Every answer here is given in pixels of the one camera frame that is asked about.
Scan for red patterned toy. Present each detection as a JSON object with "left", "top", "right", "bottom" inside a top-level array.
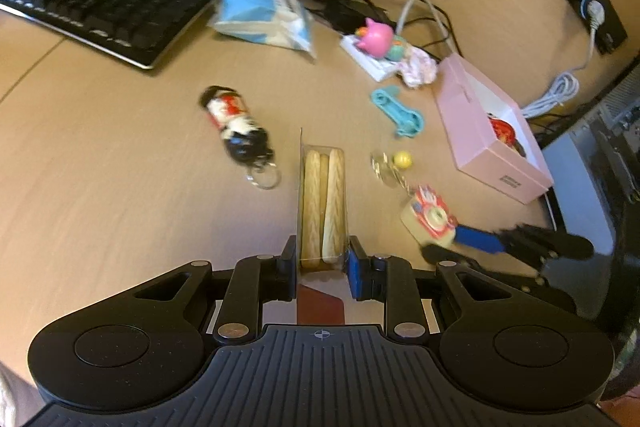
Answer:
[{"left": 487, "top": 115, "right": 527, "bottom": 158}]

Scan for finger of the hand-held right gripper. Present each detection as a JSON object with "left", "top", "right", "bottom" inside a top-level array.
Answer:
[
  {"left": 421, "top": 243, "right": 483, "bottom": 269},
  {"left": 456, "top": 222, "right": 595, "bottom": 272}
]

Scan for white battery charger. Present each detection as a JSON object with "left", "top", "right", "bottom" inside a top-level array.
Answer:
[{"left": 340, "top": 34, "right": 402, "bottom": 82}]

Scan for clear biscuit stick packet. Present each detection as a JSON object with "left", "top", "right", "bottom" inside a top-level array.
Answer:
[{"left": 295, "top": 127, "right": 353, "bottom": 325}]

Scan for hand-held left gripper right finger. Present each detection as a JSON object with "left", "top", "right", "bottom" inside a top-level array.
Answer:
[{"left": 349, "top": 234, "right": 512, "bottom": 343}]

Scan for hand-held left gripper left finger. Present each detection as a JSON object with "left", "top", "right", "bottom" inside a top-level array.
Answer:
[{"left": 132, "top": 234, "right": 299, "bottom": 344}]

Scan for blue tissue pack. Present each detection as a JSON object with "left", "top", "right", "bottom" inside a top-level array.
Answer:
[{"left": 207, "top": 0, "right": 319, "bottom": 60}]

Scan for pink cardboard box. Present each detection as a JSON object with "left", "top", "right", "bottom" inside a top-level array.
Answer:
[{"left": 432, "top": 53, "right": 555, "bottom": 206}]

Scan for grey computer case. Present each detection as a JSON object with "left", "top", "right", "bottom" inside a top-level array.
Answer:
[{"left": 592, "top": 94, "right": 640, "bottom": 208}]

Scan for black red doll keychain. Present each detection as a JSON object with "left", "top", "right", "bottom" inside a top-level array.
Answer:
[{"left": 199, "top": 85, "right": 282, "bottom": 190}]

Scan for black power adapter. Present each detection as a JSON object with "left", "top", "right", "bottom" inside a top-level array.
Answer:
[{"left": 324, "top": 0, "right": 389, "bottom": 34}]

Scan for pink toy figure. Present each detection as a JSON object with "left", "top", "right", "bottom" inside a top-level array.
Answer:
[{"left": 352, "top": 17, "right": 417, "bottom": 60}]

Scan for teal plastic toy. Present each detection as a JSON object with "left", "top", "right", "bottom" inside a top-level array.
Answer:
[{"left": 370, "top": 87, "right": 426, "bottom": 139}]

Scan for camera-shaped toy keychain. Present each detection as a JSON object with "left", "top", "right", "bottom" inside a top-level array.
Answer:
[{"left": 370, "top": 152, "right": 459, "bottom": 249}]

